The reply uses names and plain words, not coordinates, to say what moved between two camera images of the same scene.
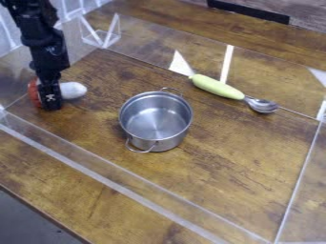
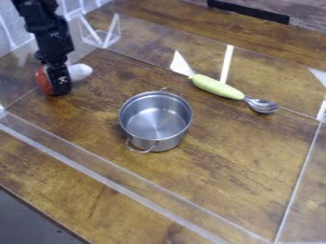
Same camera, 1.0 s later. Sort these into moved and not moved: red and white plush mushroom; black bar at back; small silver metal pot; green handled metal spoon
Moved: red and white plush mushroom
Not moved: small silver metal pot; black bar at back; green handled metal spoon
